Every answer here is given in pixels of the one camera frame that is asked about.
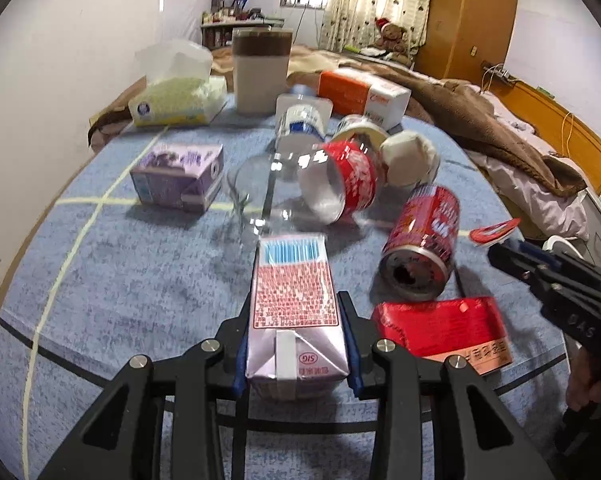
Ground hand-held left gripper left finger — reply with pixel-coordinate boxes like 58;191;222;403
38;305;254;480

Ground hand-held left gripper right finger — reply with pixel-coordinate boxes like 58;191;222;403
336;291;556;480

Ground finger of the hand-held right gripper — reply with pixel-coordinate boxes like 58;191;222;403
487;238;548;288

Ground red and white foil lid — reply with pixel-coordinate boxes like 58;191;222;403
468;218;523;247

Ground pink milk carton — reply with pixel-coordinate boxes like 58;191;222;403
244;233;352;402

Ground printed paper cup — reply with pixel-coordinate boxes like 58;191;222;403
329;114;392;153

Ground clear bottle with blue label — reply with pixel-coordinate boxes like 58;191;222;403
227;91;332;239

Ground person's right hand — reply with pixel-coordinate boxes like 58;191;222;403
566;347;601;411

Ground pink bed sheet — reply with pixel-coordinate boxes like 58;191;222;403
467;82;593;241

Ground red drink can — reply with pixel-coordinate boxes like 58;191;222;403
381;184;461;302

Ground flat red packet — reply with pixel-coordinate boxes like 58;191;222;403
369;296;514;377

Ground blue table mat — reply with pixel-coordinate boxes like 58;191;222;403
0;105;569;480

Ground brown blanket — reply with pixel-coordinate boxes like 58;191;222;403
210;45;588;198

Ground white crumpled paper cup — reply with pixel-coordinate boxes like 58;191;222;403
379;129;441;189

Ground wooden headboard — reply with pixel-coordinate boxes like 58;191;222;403
483;74;601;198

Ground red paper cup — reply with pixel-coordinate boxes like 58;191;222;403
297;140;379;224

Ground power strip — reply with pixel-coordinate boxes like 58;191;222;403
481;61;512;82

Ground purple drink carton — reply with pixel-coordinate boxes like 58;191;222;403
129;142;226;214

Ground orange and white tissue pack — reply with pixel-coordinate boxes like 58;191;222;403
317;67;412;132

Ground wooden wardrobe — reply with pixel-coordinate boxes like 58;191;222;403
414;0;522;82

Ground teddy bear with red hat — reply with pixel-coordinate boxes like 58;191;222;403
373;17;412;53

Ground green soft tissue pack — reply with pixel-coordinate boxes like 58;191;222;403
128;39;229;128

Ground white tumbler with brown band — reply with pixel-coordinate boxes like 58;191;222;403
232;28;294;115

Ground patterned curtain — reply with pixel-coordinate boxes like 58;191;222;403
321;0;437;57

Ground cluttered shelf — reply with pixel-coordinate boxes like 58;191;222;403
200;0;287;52

